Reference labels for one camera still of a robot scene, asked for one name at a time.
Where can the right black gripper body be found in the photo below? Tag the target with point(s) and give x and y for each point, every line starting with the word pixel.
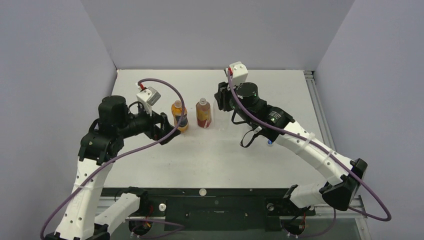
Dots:
pixel 224 98

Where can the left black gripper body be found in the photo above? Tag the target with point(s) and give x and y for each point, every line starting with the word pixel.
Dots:
pixel 153 131

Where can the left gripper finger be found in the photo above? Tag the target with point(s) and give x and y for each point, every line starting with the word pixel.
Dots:
pixel 166 136
pixel 165 124

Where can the orange blue label bottle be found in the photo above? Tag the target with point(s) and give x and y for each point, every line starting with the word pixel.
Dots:
pixel 179 114

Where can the gold red label bottle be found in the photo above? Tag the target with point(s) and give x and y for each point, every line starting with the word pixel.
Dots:
pixel 203 113

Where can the white bottle cap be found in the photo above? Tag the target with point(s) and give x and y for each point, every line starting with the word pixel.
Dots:
pixel 202 192

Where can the clear bottle blue cap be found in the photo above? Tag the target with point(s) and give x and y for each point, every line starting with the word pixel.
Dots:
pixel 221 118

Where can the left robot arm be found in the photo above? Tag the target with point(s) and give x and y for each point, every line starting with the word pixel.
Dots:
pixel 102 143

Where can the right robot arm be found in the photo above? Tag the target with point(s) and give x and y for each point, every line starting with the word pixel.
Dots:
pixel 343 175

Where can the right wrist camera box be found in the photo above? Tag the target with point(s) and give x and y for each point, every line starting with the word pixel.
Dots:
pixel 238 73

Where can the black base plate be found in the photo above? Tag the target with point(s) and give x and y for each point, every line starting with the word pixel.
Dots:
pixel 218 209

